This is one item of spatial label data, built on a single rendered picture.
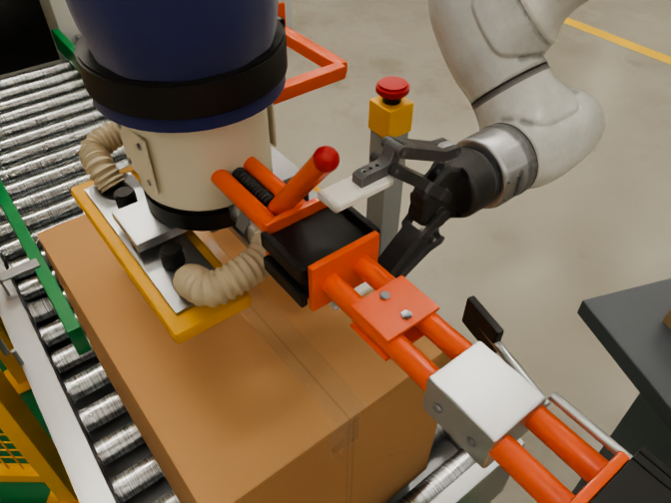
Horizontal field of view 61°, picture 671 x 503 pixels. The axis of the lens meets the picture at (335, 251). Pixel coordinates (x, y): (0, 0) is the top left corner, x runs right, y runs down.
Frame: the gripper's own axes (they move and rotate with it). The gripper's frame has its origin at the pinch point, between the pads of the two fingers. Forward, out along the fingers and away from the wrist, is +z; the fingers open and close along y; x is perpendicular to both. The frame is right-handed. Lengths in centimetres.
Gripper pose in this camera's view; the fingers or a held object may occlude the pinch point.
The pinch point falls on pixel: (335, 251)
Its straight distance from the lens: 56.7
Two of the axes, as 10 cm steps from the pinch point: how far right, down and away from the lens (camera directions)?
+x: -6.2, -5.5, 5.7
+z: -7.9, 4.3, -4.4
